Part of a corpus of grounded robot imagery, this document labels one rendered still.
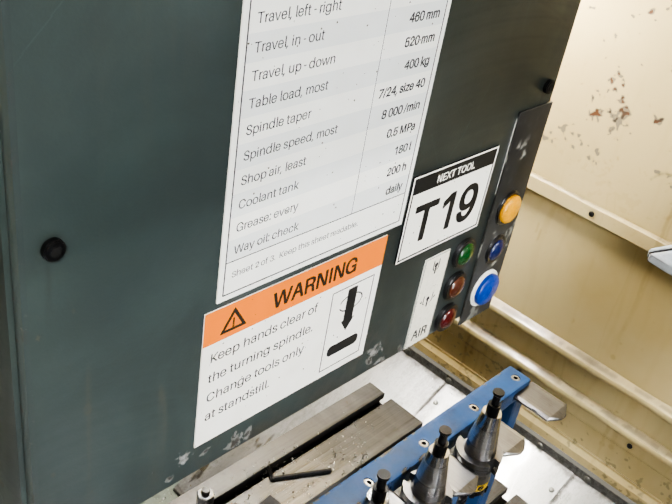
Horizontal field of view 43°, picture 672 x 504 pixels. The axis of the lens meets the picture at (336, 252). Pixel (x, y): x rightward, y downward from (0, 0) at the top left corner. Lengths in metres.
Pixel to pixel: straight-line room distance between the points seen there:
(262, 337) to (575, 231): 1.07
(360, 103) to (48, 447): 0.25
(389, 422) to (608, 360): 0.42
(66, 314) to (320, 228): 0.17
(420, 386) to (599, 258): 0.52
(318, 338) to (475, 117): 0.19
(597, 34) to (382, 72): 0.97
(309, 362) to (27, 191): 0.27
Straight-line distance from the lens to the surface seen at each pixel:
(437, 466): 1.05
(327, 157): 0.49
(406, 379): 1.85
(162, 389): 0.49
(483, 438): 1.14
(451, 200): 0.62
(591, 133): 1.47
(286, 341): 0.55
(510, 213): 0.69
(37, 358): 0.42
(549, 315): 1.63
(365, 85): 0.49
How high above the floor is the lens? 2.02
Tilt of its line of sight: 33 degrees down
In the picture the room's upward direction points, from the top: 10 degrees clockwise
